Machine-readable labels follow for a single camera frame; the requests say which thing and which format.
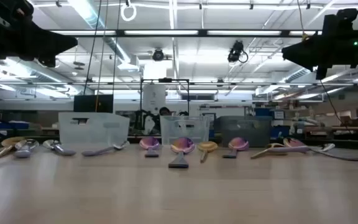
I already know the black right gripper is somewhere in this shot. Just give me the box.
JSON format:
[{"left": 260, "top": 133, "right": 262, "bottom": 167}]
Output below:
[{"left": 282, "top": 30, "right": 358, "bottom": 80}]

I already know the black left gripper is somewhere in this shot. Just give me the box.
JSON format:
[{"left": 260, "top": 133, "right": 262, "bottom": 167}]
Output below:
[{"left": 0, "top": 21, "right": 78, "bottom": 67}]

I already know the iridescent purple spoon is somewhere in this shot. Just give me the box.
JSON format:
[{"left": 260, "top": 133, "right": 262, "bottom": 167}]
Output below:
[
  {"left": 283, "top": 137, "right": 358, "bottom": 162},
  {"left": 167, "top": 136, "right": 196, "bottom": 169},
  {"left": 139, "top": 136, "right": 161, "bottom": 159},
  {"left": 222, "top": 137, "right": 250, "bottom": 159}
]

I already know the silver spoon lilac handle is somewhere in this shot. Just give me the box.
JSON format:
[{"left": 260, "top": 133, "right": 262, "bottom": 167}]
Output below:
[
  {"left": 42, "top": 139, "right": 77, "bottom": 157},
  {"left": 14, "top": 138, "right": 40, "bottom": 159},
  {"left": 270, "top": 142, "right": 336, "bottom": 154},
  {"left": 81, "top": 140, "right": 130, "bottom": 157}
]

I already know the gold spoon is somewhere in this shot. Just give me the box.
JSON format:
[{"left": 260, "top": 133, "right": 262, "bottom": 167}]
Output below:
[
  {"left": 249, "top": 142, "right": 287, "bottom": 160},
  {"left": 196, "top": 141, "right": 219, "bottom": 164},
  {"left": 0, "top": 139, "right": 28, "bottom": 159}
]

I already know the wooden spoon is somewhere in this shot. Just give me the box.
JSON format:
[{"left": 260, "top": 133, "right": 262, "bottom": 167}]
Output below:
[{"left": 0, "top": 136, "right": 27, "bottom": 159}]

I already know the blue storage crate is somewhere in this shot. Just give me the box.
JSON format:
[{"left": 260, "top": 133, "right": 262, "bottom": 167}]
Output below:
[
  {"left": 270, "top": 125, "right": 291, "bottom": 139},
  {"left": 254, "top": 107, "right": 273, "bottom": 116}
]

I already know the wooden workbench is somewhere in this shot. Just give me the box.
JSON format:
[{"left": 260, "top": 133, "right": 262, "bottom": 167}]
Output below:
[{"left": 303, "top": 124, "right": 358, "bottom": 141}]

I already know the blue storage tote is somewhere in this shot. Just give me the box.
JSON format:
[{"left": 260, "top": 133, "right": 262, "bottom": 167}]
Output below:
[{"left": 0, "top": 120, "right": 30, "bottom": 130}]

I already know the grey plastic bin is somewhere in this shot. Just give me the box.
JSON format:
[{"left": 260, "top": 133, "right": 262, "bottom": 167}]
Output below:
[{"left": 218, "top": 115, "right": 273, "bottom": 148}]

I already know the large frosted plastic bin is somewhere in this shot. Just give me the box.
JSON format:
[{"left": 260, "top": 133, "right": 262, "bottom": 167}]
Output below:
[{"left": 58, "top": 111, "right": 131, "bottom": 146}]

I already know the white upright panel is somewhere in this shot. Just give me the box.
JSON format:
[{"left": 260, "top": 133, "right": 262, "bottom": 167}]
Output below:
[{"left": 142, "top": 83, "right": 167, "bottom": 116}]

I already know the black tubular stand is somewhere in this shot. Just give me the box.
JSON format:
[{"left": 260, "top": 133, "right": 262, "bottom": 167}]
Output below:
[{"left": 139, "top": 77, "right": 191, "bottom": 134}]

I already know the small clear plastic bin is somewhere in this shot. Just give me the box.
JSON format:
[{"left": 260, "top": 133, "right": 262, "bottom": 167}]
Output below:
[{"left": 159, "top": 115, "right": 211, "bottom": 146}]

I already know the black hanging cable yellow plug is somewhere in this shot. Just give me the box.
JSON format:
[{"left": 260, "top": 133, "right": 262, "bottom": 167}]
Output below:
[{"left": 296, "top": 0, "right": 347, "bottom": 127}]

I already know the thin black hanging cable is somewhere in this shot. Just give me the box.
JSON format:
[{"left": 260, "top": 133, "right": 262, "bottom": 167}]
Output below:
[
  {"left": 112, "top": 0, "right": 121, "bottom": 95},
  {"left": 95, "top": 0, "right": 109, "bottom": 112},
  {"left": 83, "top": 0, "right": 103, "bottom": 95}
]

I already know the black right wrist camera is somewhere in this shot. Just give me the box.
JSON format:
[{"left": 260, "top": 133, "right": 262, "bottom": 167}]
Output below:
[{"left": 323, "top": 7, "right": 358, "bottom": 32}]

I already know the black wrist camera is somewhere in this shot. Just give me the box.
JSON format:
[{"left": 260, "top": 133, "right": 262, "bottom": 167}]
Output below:
[
  {"left": 323, "top": 7, "right": 358, "bottom": 32},
  {"left": 0, "top": 0, "right": 34, "bottom": 24}
]

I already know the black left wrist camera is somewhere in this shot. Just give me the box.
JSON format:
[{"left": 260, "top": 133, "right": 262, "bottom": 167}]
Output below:
[{"left": 0, "top": 0, "right": 34, "bottom": 24}]

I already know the silver ceiling duct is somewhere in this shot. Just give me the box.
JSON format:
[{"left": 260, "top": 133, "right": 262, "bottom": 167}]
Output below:
[{"left": 68, "top": 0, "right": 141, "bottom": 68}]

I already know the black ceiling camera with cable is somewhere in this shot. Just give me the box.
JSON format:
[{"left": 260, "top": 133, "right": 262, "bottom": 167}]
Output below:
[{"left": 227, "top": 40, "right": 249, "bottom": 64}]

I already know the white cable loop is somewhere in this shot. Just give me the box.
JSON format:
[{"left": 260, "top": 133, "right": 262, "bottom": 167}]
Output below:
[{"left": 120, "top": 0, "right": 137, "bottom": 22}]

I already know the black aluminium table frame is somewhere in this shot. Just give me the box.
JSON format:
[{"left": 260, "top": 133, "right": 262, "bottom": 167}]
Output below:
[{"left": 0, "top": 135, "right": 358, "bottom": 151}]

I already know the black overhead camera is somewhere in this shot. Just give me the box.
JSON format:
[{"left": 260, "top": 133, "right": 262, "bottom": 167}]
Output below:
[{"left": 152, "top": 48, "right": 165, "bottom": 62}]

